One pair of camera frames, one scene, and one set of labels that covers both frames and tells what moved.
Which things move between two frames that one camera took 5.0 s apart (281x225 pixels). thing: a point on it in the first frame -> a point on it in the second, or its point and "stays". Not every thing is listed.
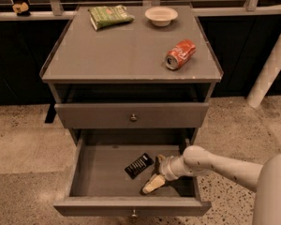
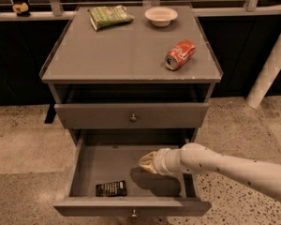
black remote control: [139, 165] -> [111, 188]
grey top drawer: [132, 115] stays
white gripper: [166, 170] -> [161, 164]
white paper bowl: [161, 16] stays
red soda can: [179, 53] stays
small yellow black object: [22, 9] stays
